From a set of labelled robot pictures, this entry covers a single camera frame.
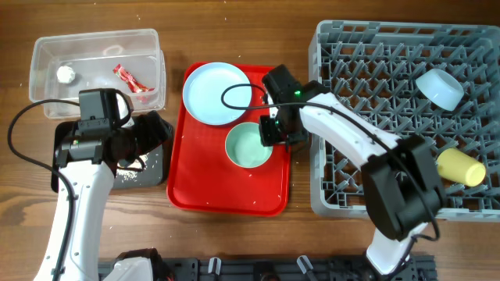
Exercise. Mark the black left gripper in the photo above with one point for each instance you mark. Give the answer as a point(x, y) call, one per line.
point(155, 130)

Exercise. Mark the green bowl with rice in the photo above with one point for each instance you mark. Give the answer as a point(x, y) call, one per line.
point(244, 148)

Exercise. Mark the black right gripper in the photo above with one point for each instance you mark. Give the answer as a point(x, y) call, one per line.
point(268, 133)

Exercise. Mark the crumpled white paper ball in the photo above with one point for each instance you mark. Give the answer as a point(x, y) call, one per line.
point(65, 75)

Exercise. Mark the black tray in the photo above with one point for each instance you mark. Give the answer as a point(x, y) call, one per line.
point(157, 164)

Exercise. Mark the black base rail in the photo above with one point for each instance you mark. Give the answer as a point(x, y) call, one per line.
point(350, 267)

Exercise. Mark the red snack wrapper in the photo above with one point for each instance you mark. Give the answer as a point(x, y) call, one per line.
point(130, 80)

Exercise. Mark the light blue plate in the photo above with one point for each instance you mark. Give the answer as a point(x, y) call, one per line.
point(203, 90)

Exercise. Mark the clear plastic storage box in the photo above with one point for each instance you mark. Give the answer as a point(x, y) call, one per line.
point(93, 56)

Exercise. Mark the grey dishwasher rack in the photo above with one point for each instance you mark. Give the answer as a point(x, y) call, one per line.
point(372, 68)

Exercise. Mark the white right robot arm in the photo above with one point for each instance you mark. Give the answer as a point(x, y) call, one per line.
point(402, 189)

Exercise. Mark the yellow plastic cup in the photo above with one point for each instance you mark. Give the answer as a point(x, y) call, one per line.
point(456, 166)

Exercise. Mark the white rice pile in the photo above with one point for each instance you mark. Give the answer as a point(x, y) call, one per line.
point(133, 169)

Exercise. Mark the light blue bowl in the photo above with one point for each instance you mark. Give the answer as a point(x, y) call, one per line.
point(440, 88)

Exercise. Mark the red plastic tray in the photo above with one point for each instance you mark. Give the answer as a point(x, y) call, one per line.
point(202, 177)

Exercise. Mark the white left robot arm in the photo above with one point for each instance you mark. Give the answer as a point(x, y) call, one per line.
point(87, 160)

